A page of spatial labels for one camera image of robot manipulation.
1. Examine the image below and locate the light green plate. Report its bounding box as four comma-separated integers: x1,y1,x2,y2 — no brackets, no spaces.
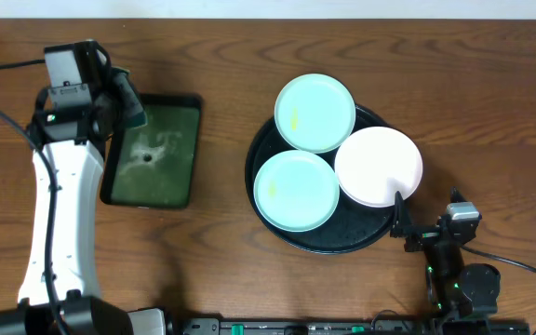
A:
274,74,355,154
252,150,340,233

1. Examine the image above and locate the green yellow sponge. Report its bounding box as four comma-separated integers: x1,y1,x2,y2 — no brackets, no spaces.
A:
112,67,147,129

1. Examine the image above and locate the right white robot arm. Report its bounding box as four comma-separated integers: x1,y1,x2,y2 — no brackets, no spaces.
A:
390,189,501,320

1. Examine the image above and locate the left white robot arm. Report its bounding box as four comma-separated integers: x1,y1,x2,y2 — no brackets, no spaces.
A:
0,87,170,334

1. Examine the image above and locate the round black serving tray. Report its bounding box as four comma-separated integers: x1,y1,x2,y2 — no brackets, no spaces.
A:
245,118,395,254

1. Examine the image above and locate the black rectangular water tray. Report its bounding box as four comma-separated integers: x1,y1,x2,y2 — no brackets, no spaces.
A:
100,94,203,209

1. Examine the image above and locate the white plate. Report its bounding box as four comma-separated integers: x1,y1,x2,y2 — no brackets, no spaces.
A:
334,127,423,208

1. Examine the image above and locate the left black cable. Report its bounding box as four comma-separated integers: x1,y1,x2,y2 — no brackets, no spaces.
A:
0,59,72,335

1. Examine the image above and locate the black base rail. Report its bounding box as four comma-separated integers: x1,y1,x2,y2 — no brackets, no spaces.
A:
174,318,531,335

